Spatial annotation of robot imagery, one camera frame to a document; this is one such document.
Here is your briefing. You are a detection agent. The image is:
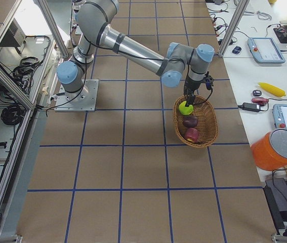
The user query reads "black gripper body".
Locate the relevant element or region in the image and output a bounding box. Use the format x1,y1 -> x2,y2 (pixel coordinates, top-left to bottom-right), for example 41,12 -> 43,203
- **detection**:
183,72 -> 214,101

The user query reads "green apple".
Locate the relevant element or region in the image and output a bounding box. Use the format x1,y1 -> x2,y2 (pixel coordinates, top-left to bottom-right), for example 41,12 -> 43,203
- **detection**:
178,101 -> 194,115

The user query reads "dark red apple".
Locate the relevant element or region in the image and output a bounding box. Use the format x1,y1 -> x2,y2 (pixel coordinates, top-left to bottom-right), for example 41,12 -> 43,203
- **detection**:
182,115 -> 198,128

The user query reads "red yellow apple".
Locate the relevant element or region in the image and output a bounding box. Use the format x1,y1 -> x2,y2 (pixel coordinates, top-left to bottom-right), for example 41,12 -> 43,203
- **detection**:
184,128 -> 199,143

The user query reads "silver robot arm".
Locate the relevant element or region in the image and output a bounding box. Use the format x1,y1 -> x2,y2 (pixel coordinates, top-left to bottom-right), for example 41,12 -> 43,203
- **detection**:
57,1 -> 215,105

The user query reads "wicker basket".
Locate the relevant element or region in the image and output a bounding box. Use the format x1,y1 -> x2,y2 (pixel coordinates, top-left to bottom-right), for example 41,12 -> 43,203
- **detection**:
173,95 -> 218,148

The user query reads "black power adapter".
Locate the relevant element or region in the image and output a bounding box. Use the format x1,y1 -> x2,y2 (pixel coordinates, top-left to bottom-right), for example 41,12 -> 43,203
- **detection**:
239,102 -> 261,112

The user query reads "yellow corn toy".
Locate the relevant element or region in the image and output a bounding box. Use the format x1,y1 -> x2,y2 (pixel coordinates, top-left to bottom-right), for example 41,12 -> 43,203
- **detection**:
258,82 -> 286,98

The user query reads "orange object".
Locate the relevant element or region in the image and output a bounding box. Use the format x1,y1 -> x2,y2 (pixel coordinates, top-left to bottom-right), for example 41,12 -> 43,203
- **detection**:
251,129 -> 287,171

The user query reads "aluminium frame post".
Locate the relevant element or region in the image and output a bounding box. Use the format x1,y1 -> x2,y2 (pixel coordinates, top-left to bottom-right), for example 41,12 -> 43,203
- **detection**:
218,0 -> 250,57

